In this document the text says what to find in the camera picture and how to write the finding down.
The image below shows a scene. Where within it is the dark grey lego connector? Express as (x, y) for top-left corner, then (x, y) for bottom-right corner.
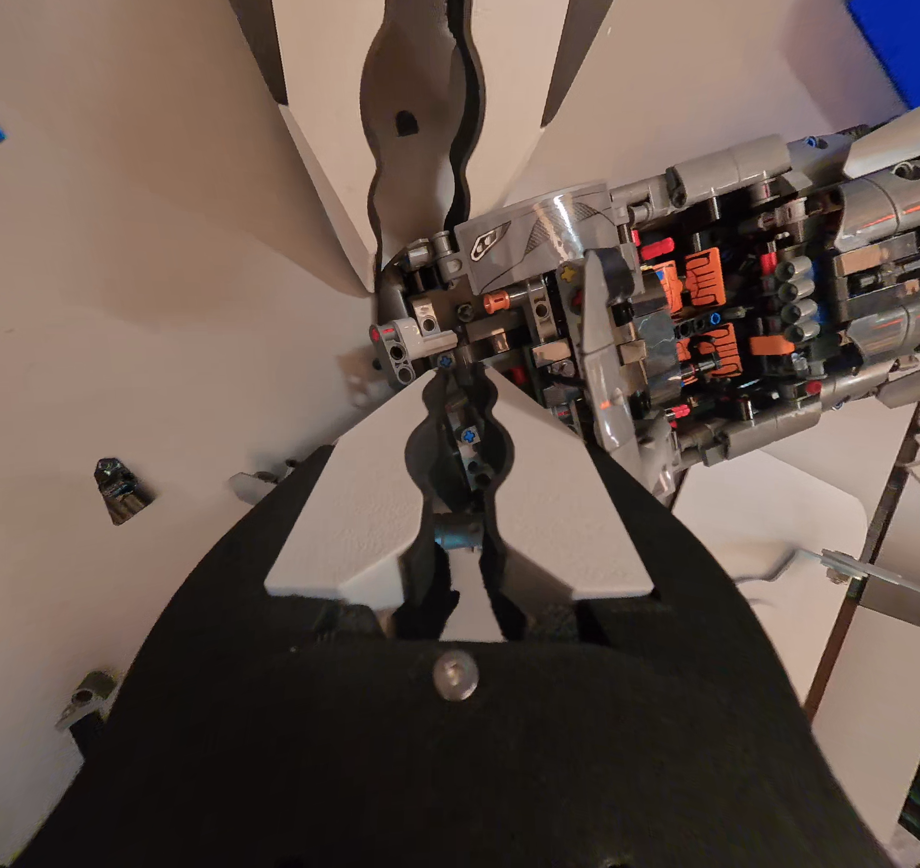
(56, 670), (119, 732)

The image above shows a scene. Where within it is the black triangular lego panel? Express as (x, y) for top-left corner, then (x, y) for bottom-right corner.
(93, 457), (155, 526)

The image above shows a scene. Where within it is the grey lego fender assembly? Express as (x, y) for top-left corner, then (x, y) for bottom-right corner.
(229, 458), (299, 504)

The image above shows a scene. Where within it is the white book stand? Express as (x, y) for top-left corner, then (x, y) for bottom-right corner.
(672, 444), (920, 718)

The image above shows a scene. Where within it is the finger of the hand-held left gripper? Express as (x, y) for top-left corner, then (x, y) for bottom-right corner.
(442, 0), (585, 233)
(260, 0), (395, 297)

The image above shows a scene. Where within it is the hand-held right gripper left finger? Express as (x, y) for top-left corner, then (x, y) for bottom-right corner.
(262, 371), (461, 642)

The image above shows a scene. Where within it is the grey lego car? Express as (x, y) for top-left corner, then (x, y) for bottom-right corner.
(368, 124), (920, 554)

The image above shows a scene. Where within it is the blue storage bin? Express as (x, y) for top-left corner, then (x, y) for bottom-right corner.
(847, 0), (920, 111)

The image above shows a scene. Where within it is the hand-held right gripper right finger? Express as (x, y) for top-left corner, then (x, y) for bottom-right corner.
(478, 365), (655, 644)

